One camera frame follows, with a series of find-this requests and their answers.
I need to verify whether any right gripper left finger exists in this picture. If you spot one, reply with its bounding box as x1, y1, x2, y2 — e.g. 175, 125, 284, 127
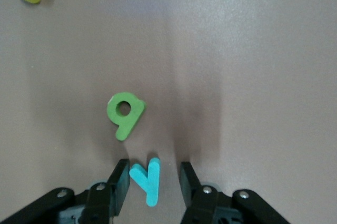
86, 159, 131, 224

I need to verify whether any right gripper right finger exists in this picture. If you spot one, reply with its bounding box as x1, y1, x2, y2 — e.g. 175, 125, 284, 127
180, 162, 224, 224

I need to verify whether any teal foam letter y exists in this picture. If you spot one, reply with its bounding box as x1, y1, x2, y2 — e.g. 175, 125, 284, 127
128, 157, 161, 207

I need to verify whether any green foam letter g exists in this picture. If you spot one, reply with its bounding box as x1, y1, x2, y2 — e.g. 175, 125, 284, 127
106, 92, 147, 142

